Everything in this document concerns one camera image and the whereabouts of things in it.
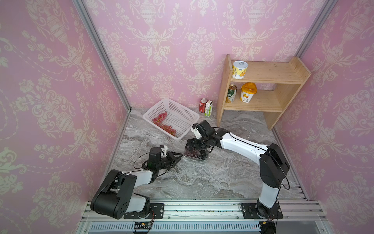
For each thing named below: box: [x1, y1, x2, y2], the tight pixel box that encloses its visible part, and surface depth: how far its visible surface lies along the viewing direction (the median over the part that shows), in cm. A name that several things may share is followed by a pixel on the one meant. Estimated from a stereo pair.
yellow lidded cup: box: [240, 81, 258, 103], surface depth 92 cm
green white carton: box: [204, 100, 214, 118], surface depth 111 cm
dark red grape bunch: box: [184, 150, 198, 157], surface depth 91 cm
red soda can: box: [198, 97, 208, 114], surface depth 115 cm
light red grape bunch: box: [152, 111, 177, 137], surface depth 110 cm
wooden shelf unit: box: [216, 54, 312, 131], surface depth 87 cm
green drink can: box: [225, 84, 238, 104], surface depth 89 cm
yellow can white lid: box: [231, 60, 249, 80], surface depth 76 cm
